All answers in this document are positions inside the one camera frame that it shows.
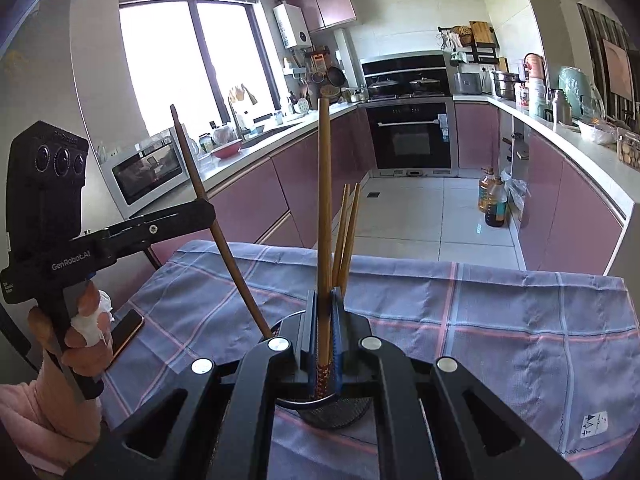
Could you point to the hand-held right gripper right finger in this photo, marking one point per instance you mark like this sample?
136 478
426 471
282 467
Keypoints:
336 350

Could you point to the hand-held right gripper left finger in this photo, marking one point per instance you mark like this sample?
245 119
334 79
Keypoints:
314 350

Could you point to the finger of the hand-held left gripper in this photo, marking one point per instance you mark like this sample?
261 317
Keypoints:
175 222

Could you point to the black mesh utensil holder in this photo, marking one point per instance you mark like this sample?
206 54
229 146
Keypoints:
330 414

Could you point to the pair of chopsticks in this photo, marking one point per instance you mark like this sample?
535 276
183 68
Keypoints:
351 230

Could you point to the person's left hand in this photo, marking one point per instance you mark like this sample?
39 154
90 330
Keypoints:
85 355

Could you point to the silver microwave oven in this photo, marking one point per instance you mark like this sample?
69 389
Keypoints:
145 175

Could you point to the pink lower kitchen cabinet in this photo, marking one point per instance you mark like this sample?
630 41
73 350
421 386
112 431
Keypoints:
250 200
565 200

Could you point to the pink kitchen cabinet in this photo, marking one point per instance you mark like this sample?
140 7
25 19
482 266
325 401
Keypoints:
325 5
250 200
565 200

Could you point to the red bowl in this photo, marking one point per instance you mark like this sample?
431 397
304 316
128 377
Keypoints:
226 149

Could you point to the dark smartphone copper edge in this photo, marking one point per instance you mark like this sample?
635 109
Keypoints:
126 332

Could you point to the white tissue wad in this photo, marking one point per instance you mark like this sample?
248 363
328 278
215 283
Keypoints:
92 322

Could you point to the kitchen faucet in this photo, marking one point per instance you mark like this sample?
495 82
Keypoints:
240 105

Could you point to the grey checked tablecloth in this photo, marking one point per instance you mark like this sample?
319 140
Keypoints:
475 320

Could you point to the kitchen window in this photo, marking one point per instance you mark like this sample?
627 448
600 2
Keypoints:
195 60

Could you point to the hanging black frying pan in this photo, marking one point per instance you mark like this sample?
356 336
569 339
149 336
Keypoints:
335 77

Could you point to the dark cooking oil bottle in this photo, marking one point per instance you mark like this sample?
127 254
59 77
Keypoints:
497 205

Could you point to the yellow cooking oil bottle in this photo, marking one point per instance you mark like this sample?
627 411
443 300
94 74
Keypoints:
485 192

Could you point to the black built-in oven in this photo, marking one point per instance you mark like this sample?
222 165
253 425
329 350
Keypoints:
410 135

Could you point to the black wok with lid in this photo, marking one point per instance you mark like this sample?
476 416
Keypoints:
383 85
424 85

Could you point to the pink upper kitchen cabinet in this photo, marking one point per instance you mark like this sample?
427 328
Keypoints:
325 5

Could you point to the black range hood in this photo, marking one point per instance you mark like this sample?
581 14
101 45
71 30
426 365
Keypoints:
405 67

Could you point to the silver countertop appliance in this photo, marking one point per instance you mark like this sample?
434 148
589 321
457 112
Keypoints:
467 84

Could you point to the steel stock pot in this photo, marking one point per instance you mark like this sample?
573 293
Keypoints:
505 86

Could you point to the steel thermos flask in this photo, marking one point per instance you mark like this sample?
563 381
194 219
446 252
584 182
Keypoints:
560 107

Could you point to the clear plastic bag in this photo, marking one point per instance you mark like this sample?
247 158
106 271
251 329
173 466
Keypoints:
597 131

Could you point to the pink kettle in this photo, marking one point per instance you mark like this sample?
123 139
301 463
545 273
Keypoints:
534 66

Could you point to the wooden cutting board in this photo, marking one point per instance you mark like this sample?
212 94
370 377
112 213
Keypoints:
481 31

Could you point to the clear egg box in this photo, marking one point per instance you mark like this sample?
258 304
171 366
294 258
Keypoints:
629 149

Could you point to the white wall water heater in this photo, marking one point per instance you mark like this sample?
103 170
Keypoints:
291 25

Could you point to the black wall storage rack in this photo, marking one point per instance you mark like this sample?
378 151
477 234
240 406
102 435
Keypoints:
475 52

